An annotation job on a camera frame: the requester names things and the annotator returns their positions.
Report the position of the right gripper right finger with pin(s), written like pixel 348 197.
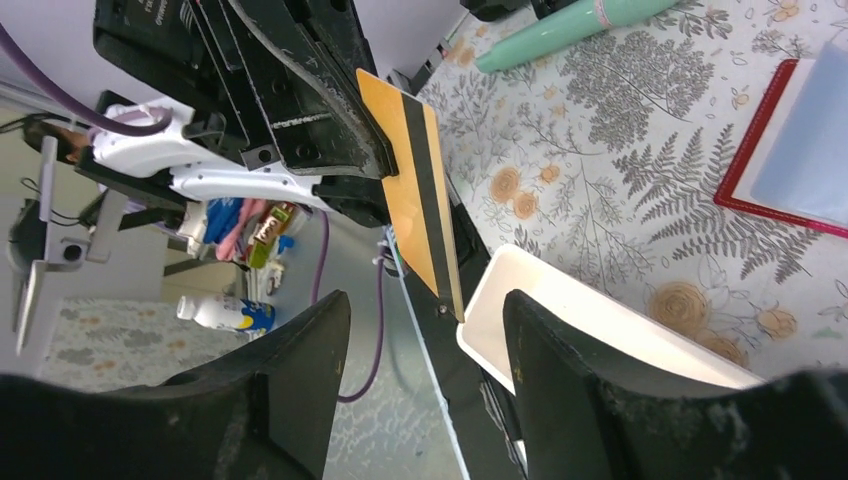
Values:
pixel 588 410

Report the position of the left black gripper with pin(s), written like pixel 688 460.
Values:
pixel 262 98

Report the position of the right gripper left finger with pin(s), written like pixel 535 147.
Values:
pixel 262 411

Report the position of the gold credit card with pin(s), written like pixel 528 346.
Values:
pixel 418 195

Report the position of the red card holder wallet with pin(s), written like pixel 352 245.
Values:
pixel 792 162

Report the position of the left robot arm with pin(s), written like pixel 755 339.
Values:
pixel 263 101

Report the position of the white plastic tray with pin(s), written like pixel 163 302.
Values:
pixel 481 336

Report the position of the white plastic bottle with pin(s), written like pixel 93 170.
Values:
pixel 227 313

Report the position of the floral table mat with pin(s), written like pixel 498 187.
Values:
pixel 604 159

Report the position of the mint green tube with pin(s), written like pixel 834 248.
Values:
pixel 565 27

